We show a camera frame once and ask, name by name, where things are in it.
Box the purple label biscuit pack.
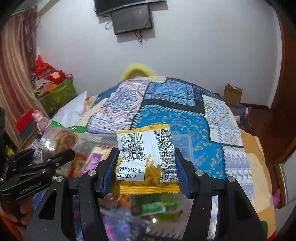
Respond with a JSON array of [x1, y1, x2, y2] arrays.
[[81, 147, 111, 176]]

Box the clear bag brown cookies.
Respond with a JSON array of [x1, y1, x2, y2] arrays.
[[33, 120, 85, 161]]

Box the orange red snack pack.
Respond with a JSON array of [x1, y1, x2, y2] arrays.
[[68, 152, 87, 179]]

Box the clear plastic storage box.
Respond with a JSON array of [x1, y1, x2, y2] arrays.
[[69, 130, 193, 186]]

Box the yellow edged snack bag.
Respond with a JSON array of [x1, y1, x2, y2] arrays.
[[111, 125, 180, 195]]

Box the person left hand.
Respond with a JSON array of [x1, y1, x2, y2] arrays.
[[1, 196, 35, 225]]

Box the pink pig toy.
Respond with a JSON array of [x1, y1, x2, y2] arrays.
[[32, 110, 49, 133]]

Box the white pillow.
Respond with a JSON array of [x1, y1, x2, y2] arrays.
[[52, 91, 87, 128]]

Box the red box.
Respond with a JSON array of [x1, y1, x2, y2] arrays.
[[14, 108, 37, 141]]

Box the patchwork blue bed quilt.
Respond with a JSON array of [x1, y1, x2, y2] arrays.
[[30, 75, 277, 241]]

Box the green storage bin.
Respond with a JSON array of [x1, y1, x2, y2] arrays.
[[39, 79, 77, 114]]

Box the small cardboard box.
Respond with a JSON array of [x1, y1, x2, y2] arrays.
[[223, 83, 243, 106]]

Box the yellow hoop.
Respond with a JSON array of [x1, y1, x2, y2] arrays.
[[121, 64, 154, 81]]

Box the wooden door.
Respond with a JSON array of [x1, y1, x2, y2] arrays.
[[271, 16, 295, 164]]

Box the striped red curtain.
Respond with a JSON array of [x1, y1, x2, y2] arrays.
[[1, 7, 45, 148]]

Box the small wall monitor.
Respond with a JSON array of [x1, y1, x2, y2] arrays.
[[111, 4, 153, 35]]

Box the large wall television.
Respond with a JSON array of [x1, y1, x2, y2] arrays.
[[94, 0, 164, 16]]

